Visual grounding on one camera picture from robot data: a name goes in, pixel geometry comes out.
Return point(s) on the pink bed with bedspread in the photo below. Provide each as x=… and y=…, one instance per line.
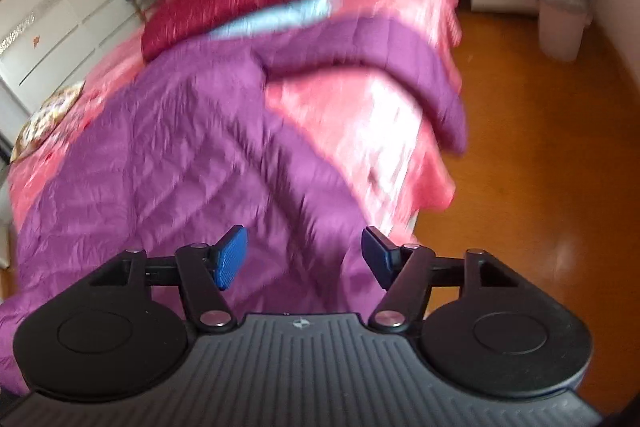
x=370, y=127

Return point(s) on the floral patterned pillow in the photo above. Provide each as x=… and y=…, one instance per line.
x=45, y=120

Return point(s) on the light blue cloth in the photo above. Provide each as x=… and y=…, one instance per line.
x=281, y=17

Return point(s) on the purple down jacket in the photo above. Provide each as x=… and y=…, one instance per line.
x=190, y=148

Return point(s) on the pink waste bin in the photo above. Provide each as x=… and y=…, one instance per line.
x=561, y=25

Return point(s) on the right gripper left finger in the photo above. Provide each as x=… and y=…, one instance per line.
x=201, y=272

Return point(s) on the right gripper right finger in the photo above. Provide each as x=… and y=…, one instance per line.
x=408, y=274

